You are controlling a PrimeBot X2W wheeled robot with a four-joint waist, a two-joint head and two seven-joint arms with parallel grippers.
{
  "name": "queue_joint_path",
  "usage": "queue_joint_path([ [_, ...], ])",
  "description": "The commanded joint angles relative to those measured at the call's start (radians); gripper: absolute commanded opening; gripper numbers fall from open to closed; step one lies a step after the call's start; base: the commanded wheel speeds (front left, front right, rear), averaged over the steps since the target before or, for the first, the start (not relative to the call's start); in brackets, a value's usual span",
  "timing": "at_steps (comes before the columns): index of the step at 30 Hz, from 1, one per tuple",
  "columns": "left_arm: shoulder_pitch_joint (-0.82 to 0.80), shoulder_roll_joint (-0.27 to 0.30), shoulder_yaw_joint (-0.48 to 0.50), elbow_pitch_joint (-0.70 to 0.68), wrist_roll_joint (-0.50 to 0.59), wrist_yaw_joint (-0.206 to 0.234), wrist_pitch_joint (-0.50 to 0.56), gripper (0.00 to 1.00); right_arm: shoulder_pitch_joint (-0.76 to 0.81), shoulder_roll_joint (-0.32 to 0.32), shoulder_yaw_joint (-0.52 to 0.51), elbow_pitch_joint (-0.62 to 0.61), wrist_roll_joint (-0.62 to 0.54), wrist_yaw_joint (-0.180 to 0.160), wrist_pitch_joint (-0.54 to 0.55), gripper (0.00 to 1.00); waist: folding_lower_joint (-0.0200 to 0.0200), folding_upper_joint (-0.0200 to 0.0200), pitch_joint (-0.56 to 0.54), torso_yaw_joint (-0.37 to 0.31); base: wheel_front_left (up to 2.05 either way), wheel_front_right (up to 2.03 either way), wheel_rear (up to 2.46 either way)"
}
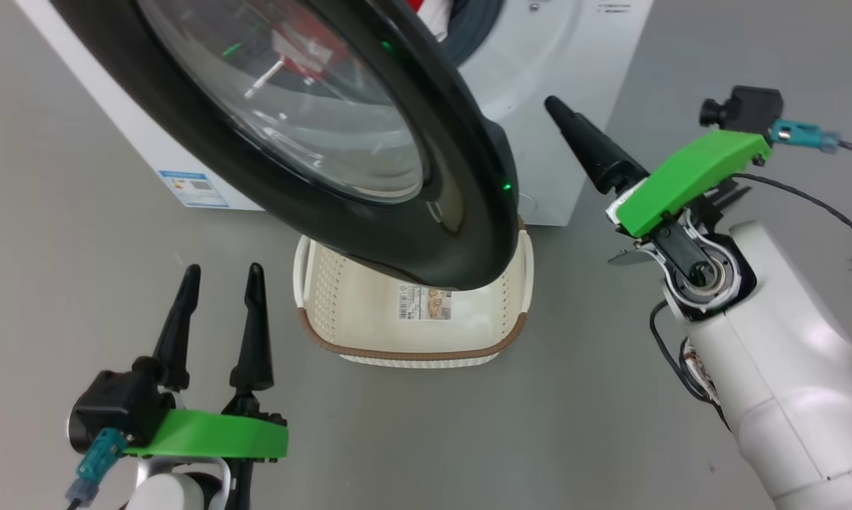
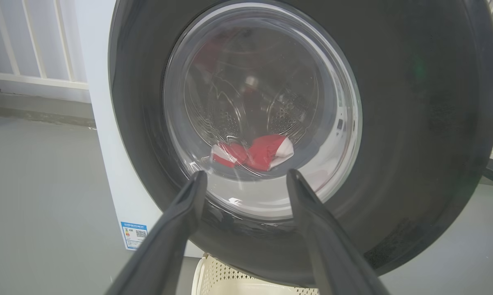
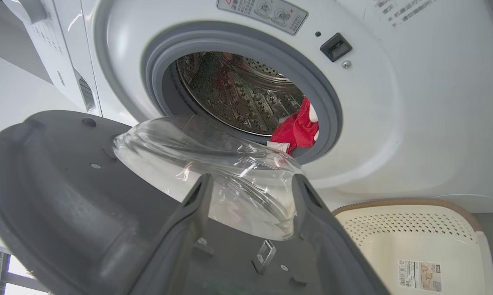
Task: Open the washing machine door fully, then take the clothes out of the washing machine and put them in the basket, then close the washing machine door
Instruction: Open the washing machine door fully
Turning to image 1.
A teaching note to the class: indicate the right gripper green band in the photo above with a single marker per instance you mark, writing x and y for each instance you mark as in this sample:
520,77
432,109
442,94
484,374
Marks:
688,177

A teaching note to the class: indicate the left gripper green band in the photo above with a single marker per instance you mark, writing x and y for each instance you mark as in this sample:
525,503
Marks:
213,435

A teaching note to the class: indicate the black glass washing machine door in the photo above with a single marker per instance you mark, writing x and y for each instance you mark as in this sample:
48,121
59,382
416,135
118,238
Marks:
461,212

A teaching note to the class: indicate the red and white garment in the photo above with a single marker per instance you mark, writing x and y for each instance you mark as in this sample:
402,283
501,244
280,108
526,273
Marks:
434,15

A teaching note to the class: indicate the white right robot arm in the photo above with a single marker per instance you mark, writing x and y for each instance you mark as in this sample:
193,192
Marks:
787,368

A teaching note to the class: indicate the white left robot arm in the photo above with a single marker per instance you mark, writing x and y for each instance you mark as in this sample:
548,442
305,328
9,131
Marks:
171,492

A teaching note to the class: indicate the white washing machine body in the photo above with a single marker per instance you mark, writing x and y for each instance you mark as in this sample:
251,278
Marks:
581,85

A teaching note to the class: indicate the cream laundry basket brown rim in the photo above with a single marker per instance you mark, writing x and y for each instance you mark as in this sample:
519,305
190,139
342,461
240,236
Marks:
369,333

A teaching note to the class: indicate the grey rubber door gasket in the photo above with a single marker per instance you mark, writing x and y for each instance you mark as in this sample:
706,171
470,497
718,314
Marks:
479,28

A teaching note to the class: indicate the printed basket label sticker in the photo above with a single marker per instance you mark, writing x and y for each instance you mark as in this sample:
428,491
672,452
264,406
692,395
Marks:
426,303

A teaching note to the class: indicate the blue energy label sticker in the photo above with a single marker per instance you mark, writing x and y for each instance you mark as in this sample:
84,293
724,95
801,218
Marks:
195,190

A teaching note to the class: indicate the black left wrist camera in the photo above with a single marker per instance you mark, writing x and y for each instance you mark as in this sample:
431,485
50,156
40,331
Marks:
114,404

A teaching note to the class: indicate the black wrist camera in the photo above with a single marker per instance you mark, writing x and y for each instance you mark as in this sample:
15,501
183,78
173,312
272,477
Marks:
751,110
114,404

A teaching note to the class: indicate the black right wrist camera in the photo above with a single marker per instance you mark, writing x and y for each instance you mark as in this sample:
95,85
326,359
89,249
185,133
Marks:
751,110

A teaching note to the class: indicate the teal left camera connector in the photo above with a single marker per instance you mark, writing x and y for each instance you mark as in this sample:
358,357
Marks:
98,460

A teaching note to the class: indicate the teal camera connector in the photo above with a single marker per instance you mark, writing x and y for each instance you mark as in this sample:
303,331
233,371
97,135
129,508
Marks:
801,133
98,460

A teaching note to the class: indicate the teal right camera connector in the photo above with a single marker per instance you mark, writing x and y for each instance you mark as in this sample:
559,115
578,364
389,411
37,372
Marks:
801,133

